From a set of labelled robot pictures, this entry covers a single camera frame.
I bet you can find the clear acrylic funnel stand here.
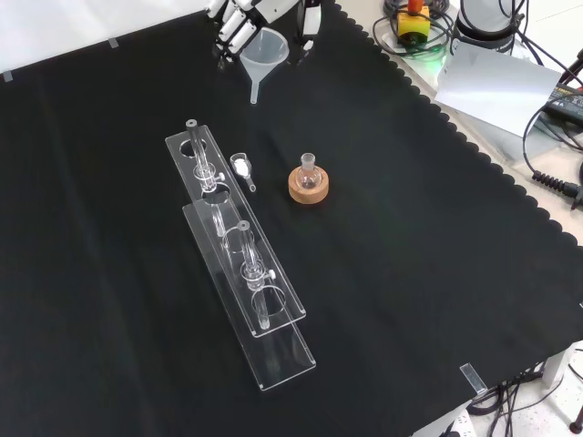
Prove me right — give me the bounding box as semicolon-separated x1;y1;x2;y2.
164;118;318;393

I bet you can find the pale board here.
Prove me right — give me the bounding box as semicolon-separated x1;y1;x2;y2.
434;37;567;138

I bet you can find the yellow stop button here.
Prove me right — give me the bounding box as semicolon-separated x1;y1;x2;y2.
395;0;432;47

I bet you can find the glass weighing funnel with powder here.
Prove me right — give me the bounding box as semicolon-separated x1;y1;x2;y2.
229;152;258;194

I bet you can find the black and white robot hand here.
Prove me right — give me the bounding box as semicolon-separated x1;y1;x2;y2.
204;0;336;73

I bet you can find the translucent plastic funnel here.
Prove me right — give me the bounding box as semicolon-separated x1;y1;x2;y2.
239;26;291;107

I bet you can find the small glass round-bottom flask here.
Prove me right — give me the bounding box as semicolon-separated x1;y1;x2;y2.
294;152;321;191

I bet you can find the white power strip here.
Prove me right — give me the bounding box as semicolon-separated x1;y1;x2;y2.
435;408;476;437

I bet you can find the black cable bundle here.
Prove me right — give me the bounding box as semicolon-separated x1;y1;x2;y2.
468;348;583;437

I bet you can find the black power adapter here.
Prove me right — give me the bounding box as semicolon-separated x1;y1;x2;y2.
544;80;583;121

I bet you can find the cork ring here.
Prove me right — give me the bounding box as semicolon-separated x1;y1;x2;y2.
287;165;331;208

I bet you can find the black cloth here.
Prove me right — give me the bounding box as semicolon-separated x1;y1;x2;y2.
0;0;583;437

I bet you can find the clear tape strip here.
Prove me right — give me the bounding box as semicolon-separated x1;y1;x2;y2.
459;361;489;395

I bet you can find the black cable with ribbed plug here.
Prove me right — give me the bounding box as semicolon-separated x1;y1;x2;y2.
521;100;583;211

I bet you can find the white table leg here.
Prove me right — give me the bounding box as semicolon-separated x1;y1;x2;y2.
540;349;571;389

